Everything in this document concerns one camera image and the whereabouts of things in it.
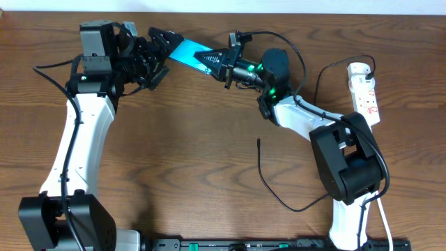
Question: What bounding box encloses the black charger cable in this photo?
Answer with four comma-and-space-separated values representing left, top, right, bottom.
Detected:
256, 54, 376, 213

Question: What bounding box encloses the white charger adapter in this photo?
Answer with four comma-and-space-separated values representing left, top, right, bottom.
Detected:
348, 74, 376, 93

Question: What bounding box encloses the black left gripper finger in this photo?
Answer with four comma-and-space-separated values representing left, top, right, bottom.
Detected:
148, 66, 169, 91
148, 27, 184, 58

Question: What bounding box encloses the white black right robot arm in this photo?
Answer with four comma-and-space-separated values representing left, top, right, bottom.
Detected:
194, 48, 389, 250

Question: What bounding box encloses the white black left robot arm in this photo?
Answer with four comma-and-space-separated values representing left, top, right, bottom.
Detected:
18, 20, 183, 250

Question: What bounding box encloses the blue Galaxy smartphone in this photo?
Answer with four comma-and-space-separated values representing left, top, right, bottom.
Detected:
169, 38, 211, 75

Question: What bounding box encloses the white power strip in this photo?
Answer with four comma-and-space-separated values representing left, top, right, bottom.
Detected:
347, 62, 380, 128

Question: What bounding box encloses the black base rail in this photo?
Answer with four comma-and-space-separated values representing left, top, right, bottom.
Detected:
149, 238, 411, 251

